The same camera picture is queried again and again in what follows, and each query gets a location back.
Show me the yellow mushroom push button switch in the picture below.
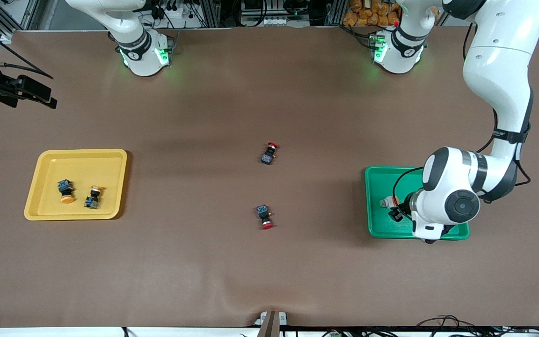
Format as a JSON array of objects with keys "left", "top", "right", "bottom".
[
  {"left": 57, "top": 178, "right": 75, "bottom": 204},
  {"left": 84, "top": 186, "right": 105, "bottom": 210}
]

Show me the green plastic tray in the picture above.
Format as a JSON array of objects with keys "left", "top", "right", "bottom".
[{"left": 364, "top": 166, "right": 470, "bottom": 240}]

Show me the yellow plastic tray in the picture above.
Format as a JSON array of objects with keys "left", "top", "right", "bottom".
[{"left": 24, "top": 149, "right": 128, "bottom": 221}]

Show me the brown table mat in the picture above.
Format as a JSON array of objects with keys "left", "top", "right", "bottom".
[{"left": 0, "top": 26, "right": 539, "bottom": 328}]

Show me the white power strip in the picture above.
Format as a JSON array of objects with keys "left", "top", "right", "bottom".
[{"left": 155, "top": 4, "right": 204, "bottom": 29}]

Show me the pile of orange packets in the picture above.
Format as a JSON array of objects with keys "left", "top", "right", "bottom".
[{"left": 342, "top": 0, "right": 401, "bottom": 27}]

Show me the black grey control box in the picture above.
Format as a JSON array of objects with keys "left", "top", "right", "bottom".
[{"left": 239, "top": 0, "right": 314, "bottom": 27}]

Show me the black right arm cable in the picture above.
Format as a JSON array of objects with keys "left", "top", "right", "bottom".
[{"left": 0, "top": 14, "right": 54, "bottom": 79}]

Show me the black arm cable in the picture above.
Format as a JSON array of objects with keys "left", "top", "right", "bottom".
[
  {"left": 391, "top": 21, "right": 532, "bottom": 220},
  {"left": 0, "top": 14, "right": 54, "bottom": 79}
]

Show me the black cable bundle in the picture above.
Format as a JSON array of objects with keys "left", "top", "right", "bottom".
[{"left": 415, "top": 315, "right": 539, "bottom": 337}]

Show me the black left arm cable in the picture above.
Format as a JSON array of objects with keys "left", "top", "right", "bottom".
[{"left": 391, "top": 21, "right": 532, "bottom": 220}]

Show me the red mushroom push button switch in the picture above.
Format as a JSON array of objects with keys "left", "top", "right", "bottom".
[
  {"left": 261, "top": 142, "right": 280, "bottom": 165},
  {"left": 256, "top": 204, "right": 275, "bottom": 230}
]

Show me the grey metal clamp bracket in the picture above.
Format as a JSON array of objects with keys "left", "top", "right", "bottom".
[{"left": 253, "top": 310, "right": 289, "bottom": 337}]

